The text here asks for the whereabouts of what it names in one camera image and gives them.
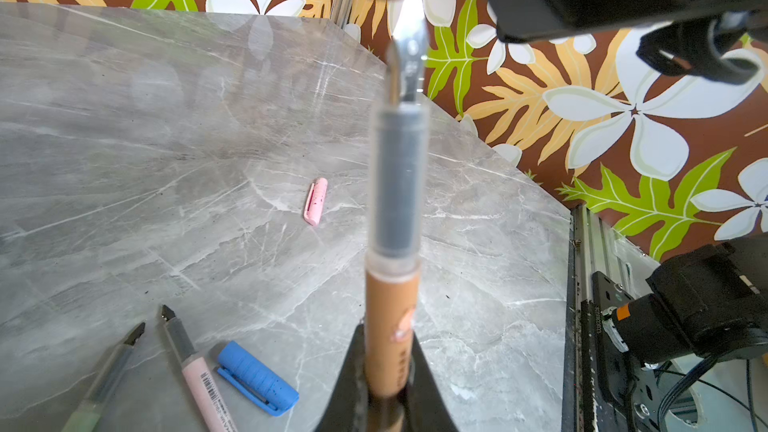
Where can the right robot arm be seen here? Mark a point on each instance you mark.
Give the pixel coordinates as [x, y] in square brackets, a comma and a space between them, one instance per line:
[653, 115]

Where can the green pen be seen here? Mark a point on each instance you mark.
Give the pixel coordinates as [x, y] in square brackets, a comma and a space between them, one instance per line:
[90, 410]

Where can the blue pen cap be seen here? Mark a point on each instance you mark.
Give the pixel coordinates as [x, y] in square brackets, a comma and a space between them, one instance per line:
[255, 381]

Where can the pink pen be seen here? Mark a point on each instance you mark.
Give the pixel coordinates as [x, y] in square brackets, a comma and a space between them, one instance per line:
[197, 375]

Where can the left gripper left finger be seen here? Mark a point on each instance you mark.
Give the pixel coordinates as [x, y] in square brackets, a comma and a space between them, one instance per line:
[347, 407]

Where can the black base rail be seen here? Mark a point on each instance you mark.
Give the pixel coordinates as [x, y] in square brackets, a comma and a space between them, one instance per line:
[605, 387]

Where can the pink pen cap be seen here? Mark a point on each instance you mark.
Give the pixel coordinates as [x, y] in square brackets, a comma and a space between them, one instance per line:
[315, 200]

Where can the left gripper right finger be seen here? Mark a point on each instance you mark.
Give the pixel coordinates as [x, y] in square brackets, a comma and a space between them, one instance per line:
[426, 410]

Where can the brown pen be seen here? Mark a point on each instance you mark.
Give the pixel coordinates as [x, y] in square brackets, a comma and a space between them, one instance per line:
[399, 139]

